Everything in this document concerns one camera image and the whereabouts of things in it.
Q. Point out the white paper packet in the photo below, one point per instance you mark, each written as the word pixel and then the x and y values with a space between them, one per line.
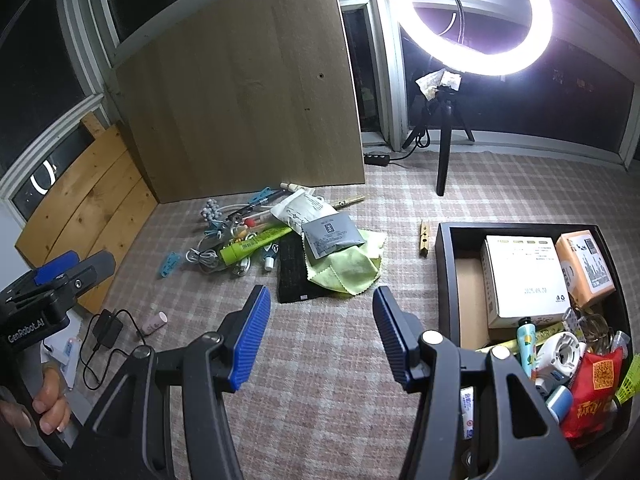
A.
pixel 295 210

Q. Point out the white tube blue cap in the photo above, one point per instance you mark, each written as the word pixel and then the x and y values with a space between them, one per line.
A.
pixel 559 402

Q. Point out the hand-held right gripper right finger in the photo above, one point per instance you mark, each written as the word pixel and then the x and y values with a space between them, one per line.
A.
pixel 395 340

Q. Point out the teal clothes peg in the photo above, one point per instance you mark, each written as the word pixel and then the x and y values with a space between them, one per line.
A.
pixel 167 265
pixel 214 228
pixel 262 195

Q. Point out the black fabric pouch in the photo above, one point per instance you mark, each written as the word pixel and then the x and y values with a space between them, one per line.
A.
pixel 292 275

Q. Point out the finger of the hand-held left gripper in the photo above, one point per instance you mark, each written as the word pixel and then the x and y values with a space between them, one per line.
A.
pixel 92 267
pixel 55 266

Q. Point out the black container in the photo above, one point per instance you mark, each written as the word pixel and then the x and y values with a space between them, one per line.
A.
pixel 445 285

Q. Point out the pine wood board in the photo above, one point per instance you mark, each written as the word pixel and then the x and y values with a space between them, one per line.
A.
pixel 90 210

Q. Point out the black power strip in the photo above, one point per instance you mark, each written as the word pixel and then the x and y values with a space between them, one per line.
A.
pixel 377 159

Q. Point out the black tripod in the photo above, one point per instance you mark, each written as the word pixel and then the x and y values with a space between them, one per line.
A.
pixel 445 150

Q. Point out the large plywood board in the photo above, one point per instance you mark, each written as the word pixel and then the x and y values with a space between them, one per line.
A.
pixel 240 100

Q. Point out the white round device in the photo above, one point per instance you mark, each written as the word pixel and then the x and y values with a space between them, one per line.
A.
pixel 560 355

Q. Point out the red bag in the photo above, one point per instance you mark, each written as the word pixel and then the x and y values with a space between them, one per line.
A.
pixel 595 390

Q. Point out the yellow-green cloth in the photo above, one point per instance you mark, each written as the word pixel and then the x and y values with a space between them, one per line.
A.
pixel 350 272

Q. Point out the lime green tube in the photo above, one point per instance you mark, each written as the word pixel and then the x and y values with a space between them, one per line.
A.
pixel 245 250

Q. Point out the crumpled white paper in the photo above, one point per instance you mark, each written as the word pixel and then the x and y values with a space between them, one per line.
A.
pixel 440 82

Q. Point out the small pale lotion bottle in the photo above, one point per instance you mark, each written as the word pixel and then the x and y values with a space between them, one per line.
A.
pixel 154 323

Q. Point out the wooden clothespin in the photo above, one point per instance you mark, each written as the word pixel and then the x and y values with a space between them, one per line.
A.
pixel 425 239

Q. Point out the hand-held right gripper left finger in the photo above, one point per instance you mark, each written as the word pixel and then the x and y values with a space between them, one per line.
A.
pixel 250 340

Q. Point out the grey foil pouch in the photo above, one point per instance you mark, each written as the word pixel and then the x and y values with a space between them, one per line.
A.
pixel 332 235

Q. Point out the white handheld device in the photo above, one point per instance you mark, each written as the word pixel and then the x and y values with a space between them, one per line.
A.
pixel 62 347

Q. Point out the orange cardboard box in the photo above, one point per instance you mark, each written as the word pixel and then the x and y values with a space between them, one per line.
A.
pixel 582 270

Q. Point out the white cardboard box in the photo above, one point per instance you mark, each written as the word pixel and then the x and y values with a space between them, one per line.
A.
pixel 525 285

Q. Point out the person's left hand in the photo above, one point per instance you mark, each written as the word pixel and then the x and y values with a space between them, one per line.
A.
pixel 50 402

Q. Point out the colourful printed tube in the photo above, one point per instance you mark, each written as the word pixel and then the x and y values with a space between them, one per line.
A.
pixel 527 347

